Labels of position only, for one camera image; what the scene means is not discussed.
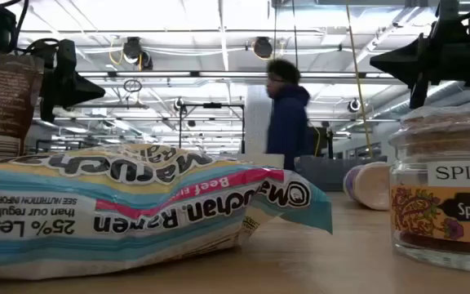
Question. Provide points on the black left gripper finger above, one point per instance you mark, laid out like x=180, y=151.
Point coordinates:
x=88, y=90

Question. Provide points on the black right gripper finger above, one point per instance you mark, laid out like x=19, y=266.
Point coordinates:
x=406, y=61

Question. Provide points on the brown food packet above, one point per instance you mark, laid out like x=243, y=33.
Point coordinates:
x=6, y=106

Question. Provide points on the blue pink ramen pack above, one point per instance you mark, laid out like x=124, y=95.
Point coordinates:
x=137, y=212

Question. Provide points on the black monitor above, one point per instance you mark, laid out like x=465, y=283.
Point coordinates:
x=322, y=143

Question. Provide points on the purple label spice bottle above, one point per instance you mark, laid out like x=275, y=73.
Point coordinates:
x=367, y=185

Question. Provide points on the person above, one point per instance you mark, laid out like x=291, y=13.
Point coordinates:
x=288, y=122

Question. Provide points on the grey plastic bin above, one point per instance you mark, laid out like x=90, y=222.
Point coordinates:
x=325, y=175

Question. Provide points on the cork-lid glass spice jar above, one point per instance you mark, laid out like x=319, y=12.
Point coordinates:
x=443, y=212

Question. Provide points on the white column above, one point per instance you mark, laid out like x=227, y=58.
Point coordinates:
x=255, y=122

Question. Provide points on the white plastic tray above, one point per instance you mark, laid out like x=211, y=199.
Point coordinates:
x=259, y=160

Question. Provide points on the silver ventilation duct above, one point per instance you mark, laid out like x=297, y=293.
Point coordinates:
x=447, y=98

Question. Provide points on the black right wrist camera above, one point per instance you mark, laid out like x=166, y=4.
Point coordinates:
x=449, y=10

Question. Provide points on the black frame stand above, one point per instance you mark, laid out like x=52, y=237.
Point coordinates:
x=211, y=105

